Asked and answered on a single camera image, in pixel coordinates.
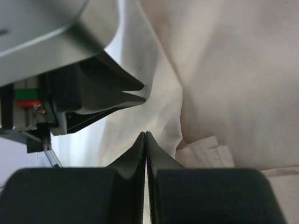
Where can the beige cloth mat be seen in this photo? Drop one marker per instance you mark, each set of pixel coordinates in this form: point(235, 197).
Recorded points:
point(225, 83)

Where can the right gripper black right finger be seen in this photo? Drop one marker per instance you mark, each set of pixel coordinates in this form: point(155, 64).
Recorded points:
point(179, 195)

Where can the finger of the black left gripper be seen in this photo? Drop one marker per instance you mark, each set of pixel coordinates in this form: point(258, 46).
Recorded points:
point(102, 68)
point(96, 107)

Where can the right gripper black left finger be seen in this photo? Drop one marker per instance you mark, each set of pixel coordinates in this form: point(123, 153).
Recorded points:
point(109, 195)

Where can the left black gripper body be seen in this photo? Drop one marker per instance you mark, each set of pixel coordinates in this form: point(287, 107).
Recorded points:
point(32, 109)

